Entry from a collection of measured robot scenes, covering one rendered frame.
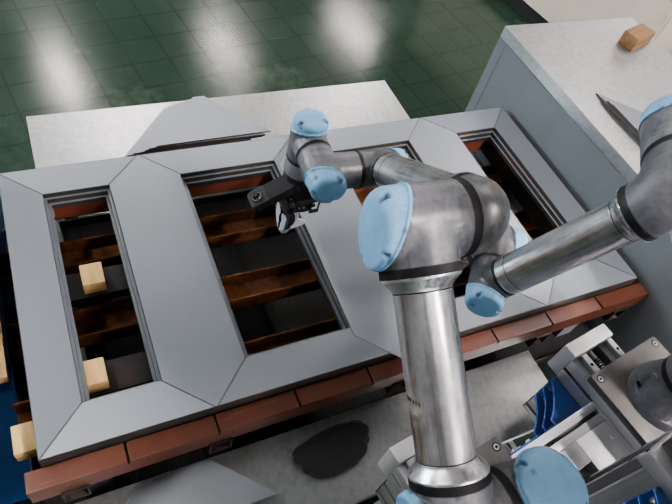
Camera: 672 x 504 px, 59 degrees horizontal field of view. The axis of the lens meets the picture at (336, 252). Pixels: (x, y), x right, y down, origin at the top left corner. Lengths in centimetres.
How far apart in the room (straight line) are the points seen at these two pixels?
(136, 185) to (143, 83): 172
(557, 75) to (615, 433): 114
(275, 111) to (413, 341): 134
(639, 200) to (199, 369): 89
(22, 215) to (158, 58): 202
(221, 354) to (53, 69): 232
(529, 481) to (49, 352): 95
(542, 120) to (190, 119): 113
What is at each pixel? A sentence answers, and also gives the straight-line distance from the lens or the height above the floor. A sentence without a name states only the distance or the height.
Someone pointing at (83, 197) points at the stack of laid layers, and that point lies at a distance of 164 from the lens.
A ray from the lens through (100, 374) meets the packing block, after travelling 137.
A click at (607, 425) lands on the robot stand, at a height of 95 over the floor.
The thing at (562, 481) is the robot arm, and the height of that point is 126.
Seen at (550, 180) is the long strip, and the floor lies 86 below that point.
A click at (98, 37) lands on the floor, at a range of 361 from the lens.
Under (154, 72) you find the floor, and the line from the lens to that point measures 337.
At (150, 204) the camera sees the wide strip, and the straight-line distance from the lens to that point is 157.
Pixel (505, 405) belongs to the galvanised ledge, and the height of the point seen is 68.
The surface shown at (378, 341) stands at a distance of 141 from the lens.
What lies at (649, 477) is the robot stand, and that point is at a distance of 110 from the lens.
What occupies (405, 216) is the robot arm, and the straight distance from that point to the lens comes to 78.
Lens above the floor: 204
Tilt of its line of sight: 51 degrees down
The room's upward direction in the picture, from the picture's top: 19 degrees clockwise
